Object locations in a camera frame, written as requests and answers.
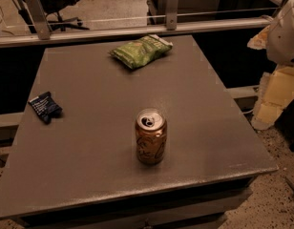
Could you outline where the green chip bag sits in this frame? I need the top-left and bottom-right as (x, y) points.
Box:
(110, 34), (173, 70)

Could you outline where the orange soda can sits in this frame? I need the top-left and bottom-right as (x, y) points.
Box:
(135, 109), (167, 165)

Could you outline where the black office chair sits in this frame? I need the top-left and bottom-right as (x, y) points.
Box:
(17, 0), (90, 34)

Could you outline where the dark blue rxbar wrapper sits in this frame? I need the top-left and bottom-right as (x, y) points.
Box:
(29, 92), (62, 124)

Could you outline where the grey table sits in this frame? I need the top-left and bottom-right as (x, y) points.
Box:
(0, 35), (276, 219)

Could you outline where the metal railing frame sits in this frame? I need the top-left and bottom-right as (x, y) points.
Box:
(0, 0), (294, 49)

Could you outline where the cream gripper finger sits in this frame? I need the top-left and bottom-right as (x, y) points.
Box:
(247, 26), (270, 50)
(251, 65), (294, 130)

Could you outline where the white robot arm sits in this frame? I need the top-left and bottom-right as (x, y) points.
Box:
(247, 0), (294, 152)

